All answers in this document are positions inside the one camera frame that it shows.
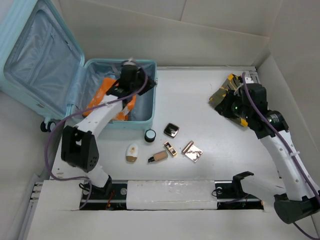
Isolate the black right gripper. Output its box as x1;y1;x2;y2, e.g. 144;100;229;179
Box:
215;88;252;121

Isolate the yellow camouflage garment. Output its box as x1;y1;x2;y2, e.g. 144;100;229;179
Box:
208;73;248;127

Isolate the orange tie-dye shirt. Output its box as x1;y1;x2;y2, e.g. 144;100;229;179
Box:
81;77;138;122

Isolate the black square compact case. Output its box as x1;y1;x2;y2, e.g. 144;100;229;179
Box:
163;123;180;138

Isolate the patterned eyeshadow palette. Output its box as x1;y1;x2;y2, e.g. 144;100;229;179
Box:
184;145;203;163

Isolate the rose gold lipstick tube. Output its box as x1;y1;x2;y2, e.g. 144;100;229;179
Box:
181;140;194;155

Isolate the white egg-shaped cosmetic case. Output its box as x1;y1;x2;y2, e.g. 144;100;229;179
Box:
125;143;139;163

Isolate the black gold lipstick box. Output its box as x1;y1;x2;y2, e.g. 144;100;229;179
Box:
163;141;177;157

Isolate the beige foundation bottle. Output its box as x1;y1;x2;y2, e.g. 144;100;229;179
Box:
148;150;168;163

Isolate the light blue hard suitcase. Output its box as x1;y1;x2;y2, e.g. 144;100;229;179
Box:
0;0;158;133

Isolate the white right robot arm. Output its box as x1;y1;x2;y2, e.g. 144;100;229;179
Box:
210;83;320;224

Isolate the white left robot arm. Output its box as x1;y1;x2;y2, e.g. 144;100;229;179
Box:
61;58;156;199

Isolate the white foam block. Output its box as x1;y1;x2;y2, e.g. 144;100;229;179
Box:
126;180;217;211

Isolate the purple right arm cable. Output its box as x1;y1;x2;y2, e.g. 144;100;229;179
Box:
241;71;320;240

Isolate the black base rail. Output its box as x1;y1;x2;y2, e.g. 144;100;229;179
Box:
80;180;264;211

